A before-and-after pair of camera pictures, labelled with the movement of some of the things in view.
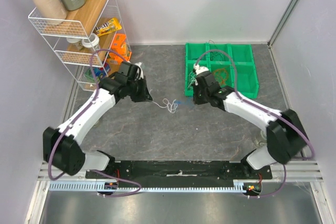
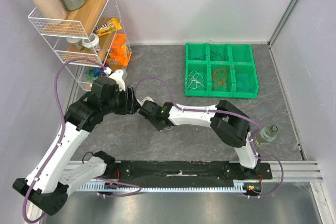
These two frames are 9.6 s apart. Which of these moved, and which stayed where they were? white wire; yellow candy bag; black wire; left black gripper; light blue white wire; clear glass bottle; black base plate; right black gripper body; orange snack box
Moved: right black gripper body; light blue white wire; left black gripper
Stayed: orange snack box; black base plate; white wire; clear glass bottle; yellow candy bag; black wire
